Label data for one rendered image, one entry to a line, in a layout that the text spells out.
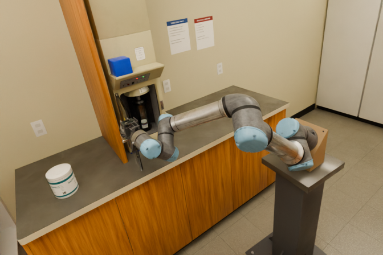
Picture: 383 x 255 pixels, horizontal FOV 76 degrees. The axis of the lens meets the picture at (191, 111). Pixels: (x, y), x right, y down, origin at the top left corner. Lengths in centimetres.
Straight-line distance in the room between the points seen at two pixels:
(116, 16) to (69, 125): 92
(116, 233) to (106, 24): 125
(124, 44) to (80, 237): 113
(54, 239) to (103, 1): 129
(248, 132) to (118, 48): 96
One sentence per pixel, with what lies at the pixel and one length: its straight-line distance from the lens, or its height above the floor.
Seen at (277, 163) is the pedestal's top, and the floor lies 94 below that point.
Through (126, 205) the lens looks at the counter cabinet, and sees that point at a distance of 163.
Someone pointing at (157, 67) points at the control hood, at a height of 150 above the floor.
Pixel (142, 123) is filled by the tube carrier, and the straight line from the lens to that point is 179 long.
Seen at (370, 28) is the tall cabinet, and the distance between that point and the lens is 376.
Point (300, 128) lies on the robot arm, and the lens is 132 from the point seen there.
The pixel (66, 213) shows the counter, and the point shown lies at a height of 94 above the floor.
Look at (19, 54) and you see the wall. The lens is 190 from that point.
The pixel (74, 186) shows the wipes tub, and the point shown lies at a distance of 160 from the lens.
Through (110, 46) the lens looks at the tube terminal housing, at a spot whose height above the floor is 166.
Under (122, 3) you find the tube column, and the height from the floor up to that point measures 188.
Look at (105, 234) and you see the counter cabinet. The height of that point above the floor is 66.
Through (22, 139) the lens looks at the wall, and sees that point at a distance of 205.
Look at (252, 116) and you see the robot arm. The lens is 92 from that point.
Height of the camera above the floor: 189
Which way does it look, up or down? 26 degrees down
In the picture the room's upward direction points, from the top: 7 degrees counter-clockwise
